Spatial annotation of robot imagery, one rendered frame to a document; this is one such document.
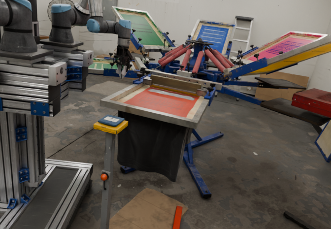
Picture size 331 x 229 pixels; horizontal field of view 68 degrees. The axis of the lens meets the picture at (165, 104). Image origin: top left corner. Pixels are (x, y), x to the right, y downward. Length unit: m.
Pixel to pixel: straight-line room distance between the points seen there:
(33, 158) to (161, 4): 5.10
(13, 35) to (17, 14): 0.10
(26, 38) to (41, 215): 1.11
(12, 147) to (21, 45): 0.70
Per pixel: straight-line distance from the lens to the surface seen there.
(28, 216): 1.91
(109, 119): 1.28
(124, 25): 1.56
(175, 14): 6.17
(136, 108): 1.40
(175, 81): 1.90
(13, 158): 1.79
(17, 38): 1.31
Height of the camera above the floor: 1.48
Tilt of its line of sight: 19 degrees down
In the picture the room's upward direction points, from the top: 8 degrees clockwise
